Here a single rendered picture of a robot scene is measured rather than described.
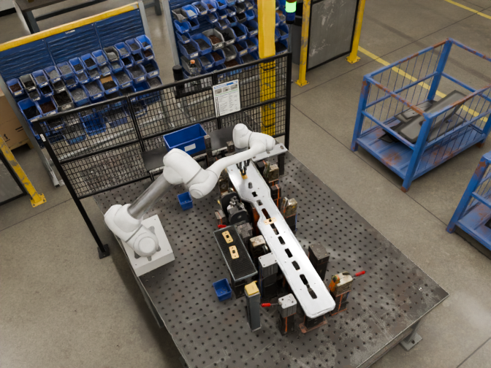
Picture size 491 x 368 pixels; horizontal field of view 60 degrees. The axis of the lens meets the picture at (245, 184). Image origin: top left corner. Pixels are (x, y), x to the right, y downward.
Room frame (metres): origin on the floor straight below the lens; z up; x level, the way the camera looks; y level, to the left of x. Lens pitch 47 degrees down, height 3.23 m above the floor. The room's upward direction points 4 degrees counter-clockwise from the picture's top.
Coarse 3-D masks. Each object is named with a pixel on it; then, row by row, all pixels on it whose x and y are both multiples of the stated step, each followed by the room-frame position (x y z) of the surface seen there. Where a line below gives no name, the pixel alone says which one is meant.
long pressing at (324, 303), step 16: (240, 176) 2.15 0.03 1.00; (256, 176) 2.14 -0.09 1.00; (240, 192) 1.99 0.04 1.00; (256, 192) 1.98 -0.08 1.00; (256, 208) 1.83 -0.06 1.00; (272, 208) 1.82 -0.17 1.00; (272, 240) 1.56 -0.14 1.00; (288, 240) 1.55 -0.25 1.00; (304, 256) 1.42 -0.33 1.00; (288, 272) 1.32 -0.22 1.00; (304, 272) 1.31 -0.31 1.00; (304, 288) 1.20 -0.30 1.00; (320, 288) 1.20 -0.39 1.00; (304, 304) 1.10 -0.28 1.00; (320, 304) 1.10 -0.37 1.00
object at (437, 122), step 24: (432, 48) 3.82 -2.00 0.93; (360, 96) 3.40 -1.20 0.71; (384, 96) 3.57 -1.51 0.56; (432, 96) 3.92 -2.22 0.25; (456, 96) 3.53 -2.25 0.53; (480, 96) 3.08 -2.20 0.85; (360, 120) 3.37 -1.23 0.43; (384, 120) 3.62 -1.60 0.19; (408, 120) 3.34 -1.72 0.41; (432, 120) 2.73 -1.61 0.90; (456, 120) 3.24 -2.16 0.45; (360, 144) 3.30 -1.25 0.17; (384, 144) 3.28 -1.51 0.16; (408, 144) 2.82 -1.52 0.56; (432, 144) 2.80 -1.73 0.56; (456, 144) 3.20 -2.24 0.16; (480, 144) 3.28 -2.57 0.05; (408, 168) 2.75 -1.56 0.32; (432, 168) 2.87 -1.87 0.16
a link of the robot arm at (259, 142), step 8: (256, 136) 2.09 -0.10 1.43; (264, 136) 2.09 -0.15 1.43; (256, 144) 2.02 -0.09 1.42; (264, 144) 2.03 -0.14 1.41; (272, 144) 2.03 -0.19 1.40; (248, 152) 1.95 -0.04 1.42; (256, 152) 1.96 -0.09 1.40; (224, 160) 1.86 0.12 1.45; (232, 160) 1.87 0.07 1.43; (240, 160) 1.89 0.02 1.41; (208, 168) 1.77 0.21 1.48; (216, 168) 1.77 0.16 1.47; (224, 168) 1.84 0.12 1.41
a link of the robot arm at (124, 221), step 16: (176, 160) 1.70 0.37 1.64; (192, 160) 1.72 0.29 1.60; (160, 176) 1.71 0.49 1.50; (176, 176) 1.65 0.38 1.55; (192, 176) 1.64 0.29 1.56; (144, 192) 1.70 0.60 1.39; (160, 192) 1.66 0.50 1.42; (112, 208) 1.71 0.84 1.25; (128, 208) 1.69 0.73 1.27; (144, 208) 1.65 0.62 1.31; (112, 224) 1.63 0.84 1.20; (128, 224) 1.61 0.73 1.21; (128, 240) 1.57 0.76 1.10
